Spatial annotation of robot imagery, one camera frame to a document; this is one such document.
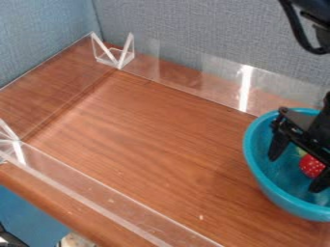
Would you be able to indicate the blue plastic bowl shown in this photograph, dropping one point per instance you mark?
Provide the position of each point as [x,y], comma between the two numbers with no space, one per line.
[280,178]

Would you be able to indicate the clear acrylic front barrier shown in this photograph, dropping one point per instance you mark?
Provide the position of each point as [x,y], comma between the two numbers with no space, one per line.
[130,214]

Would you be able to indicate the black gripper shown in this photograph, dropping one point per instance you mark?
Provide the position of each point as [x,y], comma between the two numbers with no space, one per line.
[309,132]

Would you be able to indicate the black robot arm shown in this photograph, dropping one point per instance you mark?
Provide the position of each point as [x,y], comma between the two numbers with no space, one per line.
[316,10]

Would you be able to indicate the clear acrylic left barrier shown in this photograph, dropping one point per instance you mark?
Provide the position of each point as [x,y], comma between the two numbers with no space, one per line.
[68,64]

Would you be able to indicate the red toy strawberry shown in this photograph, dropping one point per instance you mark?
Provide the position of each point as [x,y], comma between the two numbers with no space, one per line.
[310,166]

